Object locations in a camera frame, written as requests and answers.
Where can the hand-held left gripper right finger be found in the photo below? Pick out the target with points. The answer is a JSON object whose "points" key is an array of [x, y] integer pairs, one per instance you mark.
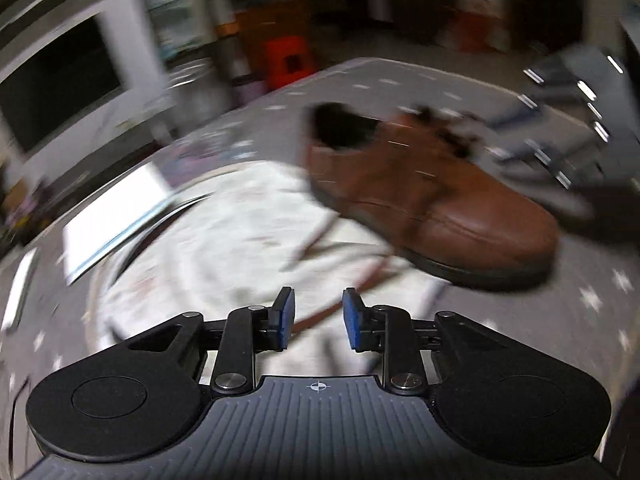
{"points": [[352, 320]]}

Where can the brown leather shoe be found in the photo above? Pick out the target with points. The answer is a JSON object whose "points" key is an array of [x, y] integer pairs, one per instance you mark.
{"points": [[425, 200]]}

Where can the brown shoelace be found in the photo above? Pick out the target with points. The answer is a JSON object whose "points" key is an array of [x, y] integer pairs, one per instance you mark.
{"points": [[372, 276]]}

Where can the red plastic stool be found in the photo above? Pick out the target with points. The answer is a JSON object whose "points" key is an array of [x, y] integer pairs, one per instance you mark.
{"points": [[280, 60]]}

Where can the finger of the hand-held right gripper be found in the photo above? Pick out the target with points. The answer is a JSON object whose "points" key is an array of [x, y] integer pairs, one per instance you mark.
{"points": [[575, 75], [570, 160]]}

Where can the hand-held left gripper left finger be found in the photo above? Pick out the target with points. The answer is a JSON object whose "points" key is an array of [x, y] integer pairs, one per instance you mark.
{"points": [[285, 317]]}

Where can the black television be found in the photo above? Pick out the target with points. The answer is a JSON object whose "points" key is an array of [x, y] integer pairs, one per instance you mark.
{"points": [[55, 90]]}

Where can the slim white box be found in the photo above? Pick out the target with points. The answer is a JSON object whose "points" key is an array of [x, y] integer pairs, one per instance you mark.
{"points": [[20, 285]]}

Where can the white cloth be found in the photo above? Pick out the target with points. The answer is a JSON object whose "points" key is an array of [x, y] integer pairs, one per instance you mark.
{"points": [[225, 240]]}

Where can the white notebook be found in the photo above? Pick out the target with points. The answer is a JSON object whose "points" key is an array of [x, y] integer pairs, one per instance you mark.
{"points": [[115, 220]]}

